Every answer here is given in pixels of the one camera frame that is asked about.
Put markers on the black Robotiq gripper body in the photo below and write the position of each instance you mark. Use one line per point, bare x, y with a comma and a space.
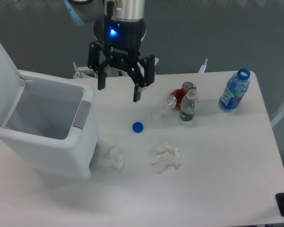
122, 41

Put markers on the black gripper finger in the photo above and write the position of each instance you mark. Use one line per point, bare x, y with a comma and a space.
143, 75
95, 48

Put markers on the white trash can lid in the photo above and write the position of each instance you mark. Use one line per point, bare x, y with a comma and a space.
11, 86

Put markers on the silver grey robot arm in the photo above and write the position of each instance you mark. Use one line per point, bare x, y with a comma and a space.
85, 11

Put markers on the crushed red soda can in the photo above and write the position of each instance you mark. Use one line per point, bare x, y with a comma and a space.
174, 99

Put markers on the clear white bottle cap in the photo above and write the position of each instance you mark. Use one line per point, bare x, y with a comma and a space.
156, 114

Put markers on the blue bottle cap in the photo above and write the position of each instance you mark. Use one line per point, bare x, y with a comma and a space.
137, 127

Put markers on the white plastic trash can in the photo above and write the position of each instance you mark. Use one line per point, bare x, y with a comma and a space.
52, 125

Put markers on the small clear green-label bottle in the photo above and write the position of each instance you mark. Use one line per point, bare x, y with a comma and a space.
188, 106

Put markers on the large blue drink bottle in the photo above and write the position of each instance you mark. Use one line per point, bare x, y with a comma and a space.
235, 89

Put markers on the large crumpled white tissue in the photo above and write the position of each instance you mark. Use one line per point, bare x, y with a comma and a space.
166, 156

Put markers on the small crumpled white tissue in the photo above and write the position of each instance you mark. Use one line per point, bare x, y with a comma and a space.
115, 157

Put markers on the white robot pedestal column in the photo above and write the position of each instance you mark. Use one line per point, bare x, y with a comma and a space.
98, 32

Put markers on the white metal base frame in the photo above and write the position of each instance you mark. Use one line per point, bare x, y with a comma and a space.
85, 72

